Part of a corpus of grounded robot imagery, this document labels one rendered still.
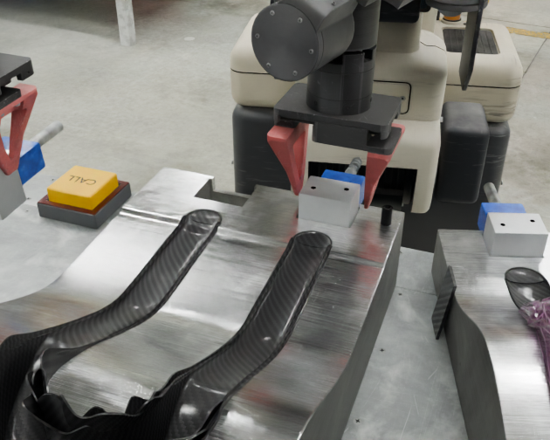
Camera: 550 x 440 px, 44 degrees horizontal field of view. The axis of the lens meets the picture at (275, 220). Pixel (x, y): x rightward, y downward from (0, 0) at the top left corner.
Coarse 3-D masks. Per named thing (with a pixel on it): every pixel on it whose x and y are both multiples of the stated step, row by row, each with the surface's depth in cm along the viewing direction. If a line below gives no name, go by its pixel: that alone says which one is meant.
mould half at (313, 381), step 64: (192, 192) 69; (256, 192) 69; (128, 256) 61; (256, 256) 61; (384, 256) 60; (0, 320) 48; (64, 320) 50; (192, 320) 54; (320, 320) 54; (64, 384) 42; (128, 384) 42; (256, 384) 44; (320, 384) 46
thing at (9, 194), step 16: (48, 128) 70; (32, 144) 65; (32, 160) 65; (0, 176) 61; (16, 176) 63; (32, 176) 66; (0, 192) 62; (16, 192) 63; (0, 208) 62; (16, 208) 64
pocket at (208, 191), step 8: (208, 184) 72; (200, 192) 70; (208, 192) 72; (216, 192) 72; (224, 192) 72; (232, 192) 72; (216, 200) 73; (224, 200) 72; (232, 200) 72; (240, 200) 72
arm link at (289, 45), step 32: (288, 0) 48; (320, 0) 47; (352, 0) 49; (384, 0) 52; (256, 32) 50; (288, 32) 49; (320, 32) 48; (352, 32) 52; (288, 64) 50; (320, 64) 50
